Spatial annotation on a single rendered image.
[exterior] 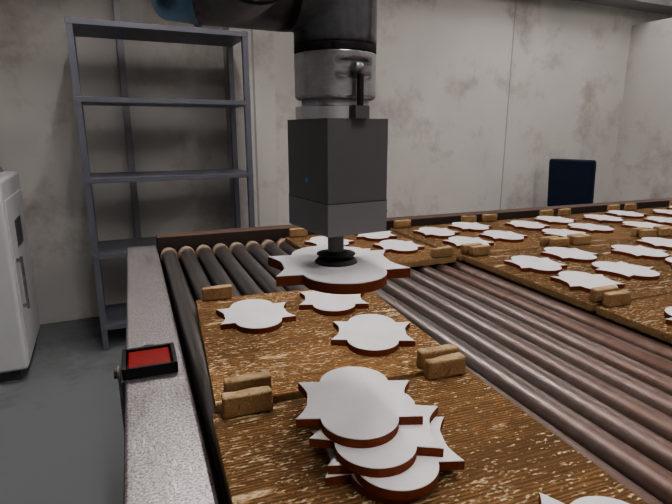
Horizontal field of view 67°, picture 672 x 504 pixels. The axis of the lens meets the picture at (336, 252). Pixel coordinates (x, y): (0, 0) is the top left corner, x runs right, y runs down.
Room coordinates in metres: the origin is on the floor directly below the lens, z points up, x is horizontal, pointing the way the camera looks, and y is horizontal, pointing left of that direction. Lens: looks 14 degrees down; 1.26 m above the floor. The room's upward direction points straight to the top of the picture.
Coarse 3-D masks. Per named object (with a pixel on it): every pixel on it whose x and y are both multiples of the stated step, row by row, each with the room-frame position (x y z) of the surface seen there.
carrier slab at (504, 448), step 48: (432, 384) 0.60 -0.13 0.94; (480, 384) 0.60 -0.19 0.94; (240, 432) 0.49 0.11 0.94; (288, 432) 0.49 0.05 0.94; (480, 432) 0.49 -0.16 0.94; (528, 432) 0.49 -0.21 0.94; (240, 480) 0.41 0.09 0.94; (288, 480) 0.41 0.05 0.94; (480, 480) 0.41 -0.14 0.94; (528, 480) 0.41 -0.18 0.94; (576, 480) 0.41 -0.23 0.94
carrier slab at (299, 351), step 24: (288, 312) 0.87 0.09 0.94; (312, 312) 0.87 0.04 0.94; (360, 312) 0.87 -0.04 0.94; (384, 312) 0.87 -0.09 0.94; (216, 336) 0.76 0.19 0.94; (240, 336) 0.76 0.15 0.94; (264, 336) 0.76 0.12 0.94; (288, 336) 0.76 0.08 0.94; (312, 336) 0.76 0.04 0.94; (216, 360) 0.67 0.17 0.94; (240, 360) 0.67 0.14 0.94; (264, 360) 0.67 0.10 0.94; (288, 360) 0.67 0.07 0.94; (312, 360) 0.67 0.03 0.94; (336, 360) 0.67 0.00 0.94; (360, 360) 0.67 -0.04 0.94; (384, 360) 0.67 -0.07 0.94; (408, 360) 0.67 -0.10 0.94; (216, 384) 0.60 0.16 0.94; (288, 384) 0.60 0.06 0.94; (216, 408) 0.55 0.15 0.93
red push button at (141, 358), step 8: (136, 352) 0.71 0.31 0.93; (144, 352) 0.71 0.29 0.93; (152, 352) 0.71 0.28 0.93; (160, 352) 0.71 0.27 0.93; (168, 352) 0.71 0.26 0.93; (128, 360) 0.69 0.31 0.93; (136, 360) 0.69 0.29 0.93; (144, 360) 0.69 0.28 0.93; (152, 360) 0.69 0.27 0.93; (160, 360) 0.69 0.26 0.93; (168, 360) 0.69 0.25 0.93
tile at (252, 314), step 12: (252, 300) 0.91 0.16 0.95; (264, 300) 0.91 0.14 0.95; (216, 312) 0.86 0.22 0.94; (228, 312) 0.84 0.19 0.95; (240, 312) 0.84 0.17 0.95; (252, 312) 0.84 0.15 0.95; (264, 312) 0.84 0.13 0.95; (276, 312) 0.84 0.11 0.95; (228, 324) 0.79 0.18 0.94; (240, 324) 0.78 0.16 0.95; (252, 324) 0.78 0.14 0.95; (264, 324) 0.78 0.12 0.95; (276, 324) 0.79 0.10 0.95
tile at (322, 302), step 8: (304, 296) 0.94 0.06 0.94; (312, 296) 0.93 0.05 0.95; (320, 296) 0.93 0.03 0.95; (328, 296) 0.93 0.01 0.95; (336, 296) 0.93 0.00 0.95; (344, 296) 0.93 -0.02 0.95; (352, 296) 0.93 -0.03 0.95; (360, 296) 0.94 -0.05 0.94; (304, 304) 0.88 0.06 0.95; (312, 304) 0.88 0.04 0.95; (320, 304) 0.88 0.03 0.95; (328, 304) 0.88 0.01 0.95; (336, 304) 0.88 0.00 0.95; (344, 304) 0.88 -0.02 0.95; (352, 304) 0.88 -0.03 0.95; (360, 304) 0.89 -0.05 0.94; (368, 304) 0.89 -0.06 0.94; (320, 312) 0.86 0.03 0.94; (328, 312) 0.85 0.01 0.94; (336, 312) 0.85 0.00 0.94; (344, 312) 0.85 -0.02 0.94
